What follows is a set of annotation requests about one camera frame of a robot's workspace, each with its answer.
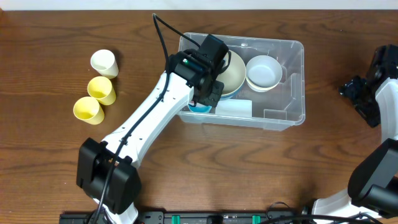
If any beige large bowl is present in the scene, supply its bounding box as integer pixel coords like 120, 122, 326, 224
216, 51, 246, 90

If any dark blue large bowl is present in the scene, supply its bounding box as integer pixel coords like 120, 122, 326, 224
220, 92, 236, 101

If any light blue plastic cup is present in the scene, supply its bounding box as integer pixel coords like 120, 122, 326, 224
188, 103, 212, 113

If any white small bowl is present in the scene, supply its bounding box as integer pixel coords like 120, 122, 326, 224
245, 77, 282, 93

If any grey small bowl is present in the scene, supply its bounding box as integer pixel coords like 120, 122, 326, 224
246, 55, 283, 88

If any cream plastic cup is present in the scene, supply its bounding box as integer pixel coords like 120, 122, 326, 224
90, 49, 119, 79

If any yellow plastic cup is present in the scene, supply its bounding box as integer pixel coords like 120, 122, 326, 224
87, 77, 116, 106
73, 96, 104, 125

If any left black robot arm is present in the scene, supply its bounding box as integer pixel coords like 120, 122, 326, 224
76, 34, 231, 223

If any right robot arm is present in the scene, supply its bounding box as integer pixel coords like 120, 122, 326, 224
311, 45, 397, 223

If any white label on bin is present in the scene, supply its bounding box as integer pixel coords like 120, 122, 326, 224
215, 99, 252, 118

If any clear plastic storage bin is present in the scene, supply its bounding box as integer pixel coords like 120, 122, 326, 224
178, 35, 305, 131

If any left black cable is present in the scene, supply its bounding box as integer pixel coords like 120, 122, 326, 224
88, 12, 201, 224

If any black cable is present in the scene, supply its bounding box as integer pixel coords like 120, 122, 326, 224
88, 12, 201, 224
264, 201, 383, 224

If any right black cable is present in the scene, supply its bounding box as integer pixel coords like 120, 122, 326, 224
264, 201, 383, 224

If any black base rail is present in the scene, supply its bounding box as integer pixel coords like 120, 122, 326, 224
58, 210, 371, 224

